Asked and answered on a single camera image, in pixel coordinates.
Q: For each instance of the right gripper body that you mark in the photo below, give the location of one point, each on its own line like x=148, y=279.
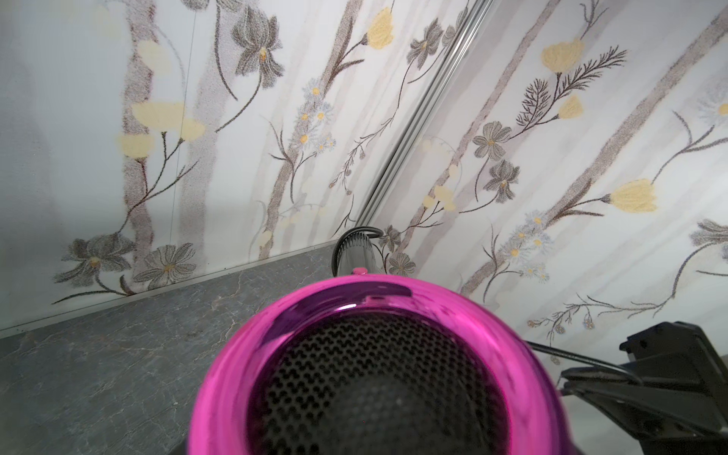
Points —
x=678, y=345

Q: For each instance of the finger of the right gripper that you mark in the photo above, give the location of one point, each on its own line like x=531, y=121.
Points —
x=654, y=414
x=688, y=380

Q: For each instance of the black hair dryer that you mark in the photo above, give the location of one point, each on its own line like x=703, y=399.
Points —
x=365, y=363

